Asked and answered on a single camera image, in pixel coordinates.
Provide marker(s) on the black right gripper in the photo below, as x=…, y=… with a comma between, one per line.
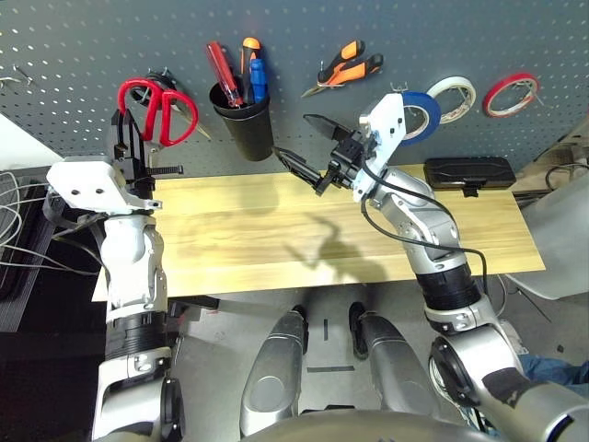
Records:
x=347, y=156

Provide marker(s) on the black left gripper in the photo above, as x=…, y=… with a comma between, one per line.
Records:
x=133, y=172

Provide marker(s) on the orange black pliers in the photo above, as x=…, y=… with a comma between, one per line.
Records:
x=345, y=73

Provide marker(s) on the blue screwdriver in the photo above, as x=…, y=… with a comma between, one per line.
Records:
x=258, y=78

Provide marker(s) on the blue tape roll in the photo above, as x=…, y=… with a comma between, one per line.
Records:
x=428, y=110

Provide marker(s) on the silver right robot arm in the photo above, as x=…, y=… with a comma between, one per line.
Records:
x=414, y=202

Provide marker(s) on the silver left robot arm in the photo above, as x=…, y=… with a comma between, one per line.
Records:
x=129, y=248

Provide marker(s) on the metal pegboard hook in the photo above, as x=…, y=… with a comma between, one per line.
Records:
x=534, y=94
x=465, y=99
x=399, y=86
x=20, y=76

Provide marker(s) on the grey pegboard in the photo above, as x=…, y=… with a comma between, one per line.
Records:
x=92, y=37

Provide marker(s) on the black cup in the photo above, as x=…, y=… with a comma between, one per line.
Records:
x=250, y=133

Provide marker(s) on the red screwdriver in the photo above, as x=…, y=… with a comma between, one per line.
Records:
x=221, y=69

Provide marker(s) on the orange black screwdriver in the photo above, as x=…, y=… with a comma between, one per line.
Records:
x=250, y=46

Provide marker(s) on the white tape roll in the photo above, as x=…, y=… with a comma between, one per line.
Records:
x=448, y=82

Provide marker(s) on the black plastic tool case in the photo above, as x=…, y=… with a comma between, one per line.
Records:
x=469, y=170

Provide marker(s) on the black ribbed crate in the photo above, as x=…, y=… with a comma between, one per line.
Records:
x=23, y=285

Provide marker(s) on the red tape roll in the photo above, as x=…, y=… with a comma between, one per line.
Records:
x=501, y=85

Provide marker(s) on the silver right robot leg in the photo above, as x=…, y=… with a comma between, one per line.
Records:
x=391, y=364

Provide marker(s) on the silver robot leg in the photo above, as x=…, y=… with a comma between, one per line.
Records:
x=271, y=382
x=391, y=364

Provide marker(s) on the silver left robot leg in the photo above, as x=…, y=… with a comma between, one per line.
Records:
x=271, y=382

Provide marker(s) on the white curved panel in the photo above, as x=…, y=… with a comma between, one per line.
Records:
x=561, y=239

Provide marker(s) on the grey robot torso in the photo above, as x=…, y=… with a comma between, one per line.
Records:
x=368, y=428

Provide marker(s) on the blue jeans leg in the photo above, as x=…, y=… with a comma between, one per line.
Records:
x=557, y=375

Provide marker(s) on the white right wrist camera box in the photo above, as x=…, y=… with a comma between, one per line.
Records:
x=386, y=129

